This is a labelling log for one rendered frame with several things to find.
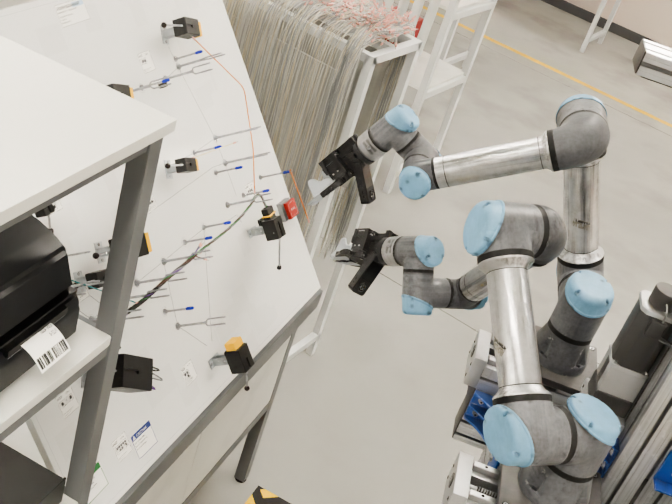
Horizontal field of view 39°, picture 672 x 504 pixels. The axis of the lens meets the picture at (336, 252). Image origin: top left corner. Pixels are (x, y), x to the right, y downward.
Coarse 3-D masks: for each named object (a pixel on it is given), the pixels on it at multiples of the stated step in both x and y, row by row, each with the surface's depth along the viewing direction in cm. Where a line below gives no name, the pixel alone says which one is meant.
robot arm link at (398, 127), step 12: (396, 108) 229; (408, 108) 231; (384, 120) 230; (396, 120) 228; (408, 120) 228; (372, 132) 232; (384, 132) 230; (396, 132) 229; (408, 132) 230; (384, 144) 232; (396, 144) 231
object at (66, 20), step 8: (72, 0) 211; (80, 0) 213; (56, 8) 206; (64, 8) 208; (72, 8) 210; (80, 8) 213; (64, 16) 208; (72, 16) 210; (80, 16) 212; (88, 16) 215; (64, 24) 207; (72, 24) 210
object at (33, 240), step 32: (32, 224) 142; (0, 256) 134; (32, 256) 138; (64, 256) 144; (0, 288) 132; (32, 288) 137; (64, 288) 145; (0, 320) 132; (32, 320) 138; (64, 320) 145; (0, 352) 132; (0, 384) 135
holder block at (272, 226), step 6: (276, 216) 257; (264, 222) 256; (270, 222) 255; (276, 222) 256; (282, 222) 258; (264, 228) 256; (270, 228) 256; (276, 228) 255; (282, 228) 258; (270, 234) 256; (276, 234) 256; (282, 234) 258; (270, 240) 257
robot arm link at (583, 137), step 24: (576, 120) 213; (600, 120) 213; (504, 144) 217; (528, 144) 214; (552, 144) 211; (576, 144) 210; (600, 144) 212; (408, 168) 221; (432, 168) 220; (456, 168) 218; (480, 168) 216; (504, 168) 215; (528, 168) 215; (552, 168) 213; (408, 192) 221
